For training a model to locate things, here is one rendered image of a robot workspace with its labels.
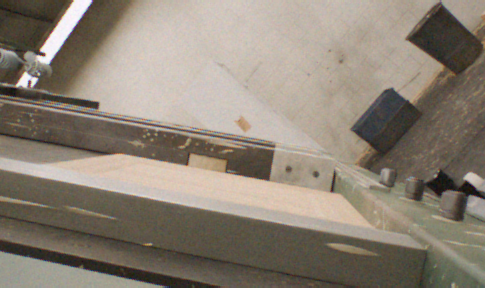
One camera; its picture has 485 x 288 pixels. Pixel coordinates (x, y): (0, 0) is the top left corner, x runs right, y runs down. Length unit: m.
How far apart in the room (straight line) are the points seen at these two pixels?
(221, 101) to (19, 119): 3.65
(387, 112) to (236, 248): 4.60
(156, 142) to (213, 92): 3.68
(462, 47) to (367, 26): 1.43
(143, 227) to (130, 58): 6.06
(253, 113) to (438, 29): 2.05
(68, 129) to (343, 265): 0.75
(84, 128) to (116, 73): 5.51
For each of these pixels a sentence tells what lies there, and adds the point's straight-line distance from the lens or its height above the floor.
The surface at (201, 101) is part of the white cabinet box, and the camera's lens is 4.62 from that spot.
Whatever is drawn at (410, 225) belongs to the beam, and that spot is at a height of 0.90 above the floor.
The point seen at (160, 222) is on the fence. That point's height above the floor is 1.07.
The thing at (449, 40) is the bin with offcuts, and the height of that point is 0.32.
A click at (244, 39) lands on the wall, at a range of 5.99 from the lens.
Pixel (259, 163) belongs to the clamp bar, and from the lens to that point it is 0.89.
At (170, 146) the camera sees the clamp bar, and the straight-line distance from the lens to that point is 0.92.
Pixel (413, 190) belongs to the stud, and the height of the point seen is 0.86.
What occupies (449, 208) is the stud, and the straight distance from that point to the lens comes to 0.49.
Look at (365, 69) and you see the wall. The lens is 5.93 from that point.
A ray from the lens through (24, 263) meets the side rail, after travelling 0.17.
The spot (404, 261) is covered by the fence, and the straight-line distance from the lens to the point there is 0.37.
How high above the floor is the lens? 1.05
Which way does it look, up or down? 2 degrees up
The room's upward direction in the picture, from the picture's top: 49 degrees counter-clockwise
